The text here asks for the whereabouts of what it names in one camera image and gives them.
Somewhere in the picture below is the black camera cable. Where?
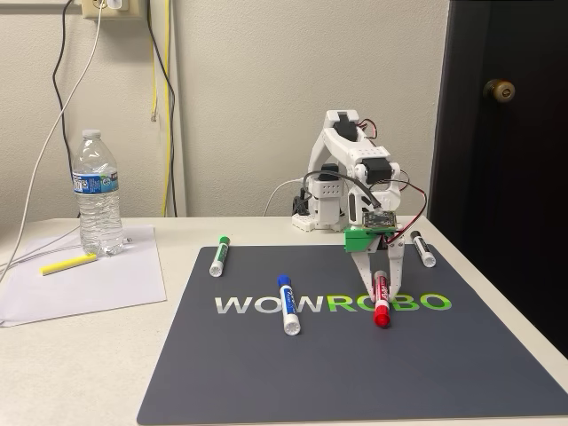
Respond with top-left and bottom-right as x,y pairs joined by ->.
292,170 -> 383,212

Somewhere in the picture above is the long yellow cable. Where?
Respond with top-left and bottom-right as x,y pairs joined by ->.
158,0 -> 175,218

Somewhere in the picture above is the thin black power cable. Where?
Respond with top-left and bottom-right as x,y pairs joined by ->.
51,0 -> 77,178

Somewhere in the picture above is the yellow highlighter pen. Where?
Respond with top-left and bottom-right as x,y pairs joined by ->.
39,253 -> 99,277

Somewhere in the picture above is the white paper sheet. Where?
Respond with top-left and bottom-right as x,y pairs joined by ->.
0,224 -> 169,328

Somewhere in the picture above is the beige wall outlet plate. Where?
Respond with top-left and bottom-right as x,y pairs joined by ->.
81,0 -> 147,22

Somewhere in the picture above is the yellow cable with clear plug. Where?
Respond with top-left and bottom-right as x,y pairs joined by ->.
148,8 -> 161,124

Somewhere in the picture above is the camera board on green mount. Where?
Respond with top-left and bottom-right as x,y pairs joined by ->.
343,210 -> 398,255

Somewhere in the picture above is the dark brown door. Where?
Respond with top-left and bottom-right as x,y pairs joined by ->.
427,0 -> 568,356

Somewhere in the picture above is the red dry erase marker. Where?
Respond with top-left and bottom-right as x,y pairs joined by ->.
372,269 -> 392,329

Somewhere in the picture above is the long white cable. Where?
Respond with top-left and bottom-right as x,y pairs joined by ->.
0,4 -> 107,285

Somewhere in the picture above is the black dry erase marker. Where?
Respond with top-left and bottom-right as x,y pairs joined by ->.
409,229 -> 438,269

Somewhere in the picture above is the thick black wall cable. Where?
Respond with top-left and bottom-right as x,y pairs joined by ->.
145,0 -> 178,218

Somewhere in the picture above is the clear plastic water bottle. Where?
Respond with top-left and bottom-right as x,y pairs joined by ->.
72,129 -> 125,257

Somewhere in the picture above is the blue dry erase marker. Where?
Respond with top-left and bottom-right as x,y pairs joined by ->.
277,273 -> 302,337

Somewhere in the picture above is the brass door knob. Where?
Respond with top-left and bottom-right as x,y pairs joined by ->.
482,78 -> 517,104

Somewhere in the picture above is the white cable at robot base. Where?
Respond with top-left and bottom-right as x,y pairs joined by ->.
264,177 -> 312,217

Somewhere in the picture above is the green dry erase marker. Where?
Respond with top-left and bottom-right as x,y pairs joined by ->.
209,234 -> 232,279

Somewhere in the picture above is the grey WOWROBO mat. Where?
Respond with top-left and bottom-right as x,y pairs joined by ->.
136,245 -> 568,426

